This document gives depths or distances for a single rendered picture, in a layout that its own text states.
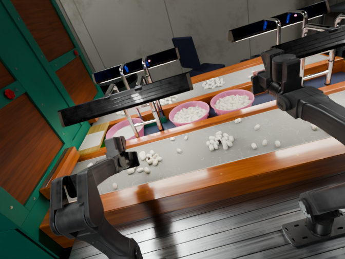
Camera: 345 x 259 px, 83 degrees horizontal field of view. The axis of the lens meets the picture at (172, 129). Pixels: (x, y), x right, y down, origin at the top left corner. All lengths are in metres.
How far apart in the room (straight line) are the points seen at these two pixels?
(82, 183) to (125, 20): 3.01
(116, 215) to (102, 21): 2.89
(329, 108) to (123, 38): 3.09
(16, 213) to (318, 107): 1.04
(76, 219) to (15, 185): 0.57
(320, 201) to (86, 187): 0.59
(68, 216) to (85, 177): 0.08
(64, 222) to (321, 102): 0.62
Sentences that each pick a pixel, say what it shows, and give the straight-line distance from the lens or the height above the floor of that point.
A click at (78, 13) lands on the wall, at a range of 3.45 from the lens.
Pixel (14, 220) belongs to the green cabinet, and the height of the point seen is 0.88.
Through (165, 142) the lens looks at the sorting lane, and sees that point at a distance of 1.11.
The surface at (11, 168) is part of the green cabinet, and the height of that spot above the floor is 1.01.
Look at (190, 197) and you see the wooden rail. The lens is 0.83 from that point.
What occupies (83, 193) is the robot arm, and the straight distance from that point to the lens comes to 0.48.
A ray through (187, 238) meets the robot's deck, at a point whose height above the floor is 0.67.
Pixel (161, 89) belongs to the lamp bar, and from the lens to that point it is 0.86.
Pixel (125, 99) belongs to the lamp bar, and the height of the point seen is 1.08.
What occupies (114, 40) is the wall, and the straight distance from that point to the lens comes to 3.39.
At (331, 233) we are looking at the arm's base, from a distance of 0.82.
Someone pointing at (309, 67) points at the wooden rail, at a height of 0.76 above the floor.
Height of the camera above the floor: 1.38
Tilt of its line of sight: 33 degrees down
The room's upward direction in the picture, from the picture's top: 19 degrees counter-clockwise
